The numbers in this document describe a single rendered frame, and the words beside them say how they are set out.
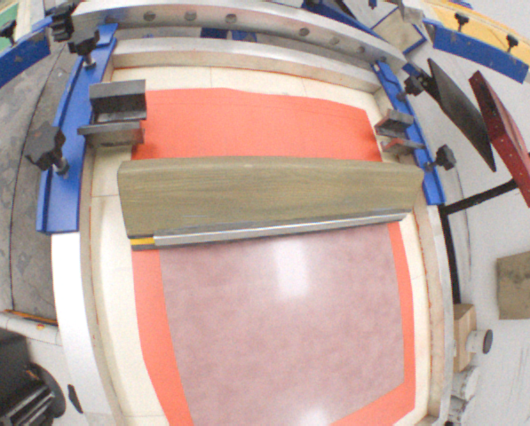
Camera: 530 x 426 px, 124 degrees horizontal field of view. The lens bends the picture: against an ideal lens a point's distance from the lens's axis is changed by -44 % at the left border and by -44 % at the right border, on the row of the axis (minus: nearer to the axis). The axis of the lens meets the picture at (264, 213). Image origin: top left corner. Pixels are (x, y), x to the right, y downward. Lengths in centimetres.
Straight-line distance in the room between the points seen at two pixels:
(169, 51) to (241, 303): 37
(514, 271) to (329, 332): 195
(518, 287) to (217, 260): 215
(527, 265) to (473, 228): 63
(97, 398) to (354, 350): 33
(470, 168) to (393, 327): 199
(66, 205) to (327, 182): 28
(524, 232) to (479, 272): 54
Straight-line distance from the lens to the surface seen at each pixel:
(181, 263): 28
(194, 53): 41
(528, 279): 220
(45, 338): 118
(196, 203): 24
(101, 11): 46
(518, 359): 252
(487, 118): 115
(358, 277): 37
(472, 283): 241
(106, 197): 31
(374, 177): 33
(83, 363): 29
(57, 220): 28
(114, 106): 32
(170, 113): 36
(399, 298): 43
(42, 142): 25
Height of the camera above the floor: 124
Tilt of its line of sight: 66 degrees down
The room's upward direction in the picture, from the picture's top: 50 degrees clockwise
